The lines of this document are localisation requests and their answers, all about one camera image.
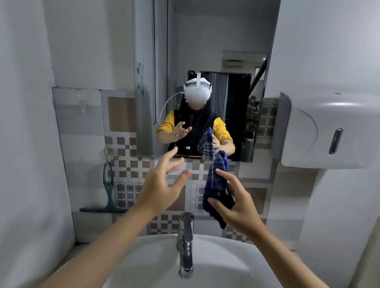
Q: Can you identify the person's right hand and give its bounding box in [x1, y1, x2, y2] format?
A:
[206, 168, 270, 241]

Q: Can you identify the blue striped cloth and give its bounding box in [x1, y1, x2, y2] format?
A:
[200, 149, 240, 230]

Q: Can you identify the white paper towel dispenser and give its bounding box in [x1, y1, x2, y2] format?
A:
[270, 88, 380, 173]

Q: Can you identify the person's left hand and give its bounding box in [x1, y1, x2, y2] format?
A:
[135, 145, 194, 220]

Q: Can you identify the green window squeegee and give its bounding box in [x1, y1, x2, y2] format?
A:
[79, 160, 131, 215]

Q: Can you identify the person's right forearm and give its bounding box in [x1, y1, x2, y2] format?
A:
[249, 228, 355, 288]

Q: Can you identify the clear suction hook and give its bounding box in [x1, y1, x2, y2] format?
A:
[73, 92, 90, 114]

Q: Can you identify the wall mirror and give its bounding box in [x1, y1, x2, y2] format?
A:
[123, 0, 282, 165]

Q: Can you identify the person's left forearm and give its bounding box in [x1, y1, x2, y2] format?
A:
[38, 201, 157, 288]

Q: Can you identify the chrome wall hook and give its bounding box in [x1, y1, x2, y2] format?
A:
[103, 149, 119, 164]

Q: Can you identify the white ceramic sink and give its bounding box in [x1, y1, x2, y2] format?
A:
[99, 229, 297, 288]

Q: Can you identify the chrome faucet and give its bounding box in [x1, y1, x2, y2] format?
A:
[174, 211, 197, 279]

